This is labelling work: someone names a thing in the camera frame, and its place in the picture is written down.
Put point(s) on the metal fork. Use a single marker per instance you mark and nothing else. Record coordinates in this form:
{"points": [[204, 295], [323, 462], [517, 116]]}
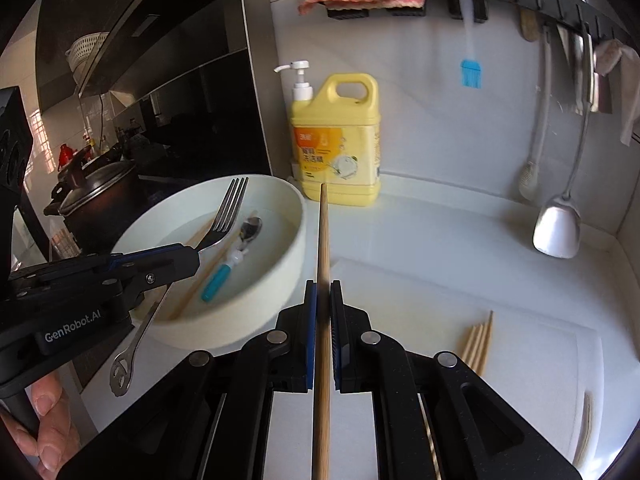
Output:
{"points": [[212, 234]]}

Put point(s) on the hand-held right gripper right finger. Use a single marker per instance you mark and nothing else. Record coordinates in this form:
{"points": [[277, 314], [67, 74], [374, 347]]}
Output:
{"points": [[336, 340]]}

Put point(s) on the white bowl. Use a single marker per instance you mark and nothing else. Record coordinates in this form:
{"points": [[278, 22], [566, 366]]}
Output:
{"points": [[280, 270]]}

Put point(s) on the red container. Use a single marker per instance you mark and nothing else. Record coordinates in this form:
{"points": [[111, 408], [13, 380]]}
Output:
{"points": [[66, 157]]}

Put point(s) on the person's left hand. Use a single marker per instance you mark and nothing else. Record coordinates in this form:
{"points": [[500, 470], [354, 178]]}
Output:
{"points": [[55, 425]]}

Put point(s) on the translucent white cutting board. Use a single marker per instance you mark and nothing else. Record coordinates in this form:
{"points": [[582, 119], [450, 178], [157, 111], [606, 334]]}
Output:
{"points": [[425, 300]]}

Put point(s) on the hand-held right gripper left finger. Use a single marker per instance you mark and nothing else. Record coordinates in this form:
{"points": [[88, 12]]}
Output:
{"points": [[311, 330]]}

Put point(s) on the white dish brush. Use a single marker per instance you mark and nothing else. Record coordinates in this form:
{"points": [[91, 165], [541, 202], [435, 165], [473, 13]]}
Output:
{"points": [[529, 180]]}

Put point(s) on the black cooking pot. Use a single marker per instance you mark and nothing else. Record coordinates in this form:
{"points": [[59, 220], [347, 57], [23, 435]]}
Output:
{"points": [[100, 200]]}

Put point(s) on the hanging metal spatula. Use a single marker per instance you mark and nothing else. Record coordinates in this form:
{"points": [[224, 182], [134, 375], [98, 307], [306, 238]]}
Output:
{"points": [[555, 232]]}

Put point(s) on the white cloth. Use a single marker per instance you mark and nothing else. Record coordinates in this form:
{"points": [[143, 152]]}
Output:
{"points": [[625, 90]]}

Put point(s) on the yellow detergent jug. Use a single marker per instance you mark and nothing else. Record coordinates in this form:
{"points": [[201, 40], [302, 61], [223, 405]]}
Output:
{"points": [[340, 160]]}

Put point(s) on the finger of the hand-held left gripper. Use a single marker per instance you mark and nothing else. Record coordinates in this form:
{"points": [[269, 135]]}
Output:
{"points": [[155, 254], [170, 272]]}

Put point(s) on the wooden spatula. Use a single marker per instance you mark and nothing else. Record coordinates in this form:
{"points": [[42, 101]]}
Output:
{"points": [[526, 22]]}

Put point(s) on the black range hood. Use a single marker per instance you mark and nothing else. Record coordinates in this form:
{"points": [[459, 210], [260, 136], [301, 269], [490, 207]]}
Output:
{"points": [[150, 60]]}

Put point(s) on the blue silicone brush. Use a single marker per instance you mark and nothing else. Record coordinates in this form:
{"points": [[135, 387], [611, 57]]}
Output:
{"points": [[471, 75]]}

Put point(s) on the condiment bottles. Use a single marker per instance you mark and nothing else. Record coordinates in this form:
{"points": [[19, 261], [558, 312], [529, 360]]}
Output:
{"points": [[105, 145]]}

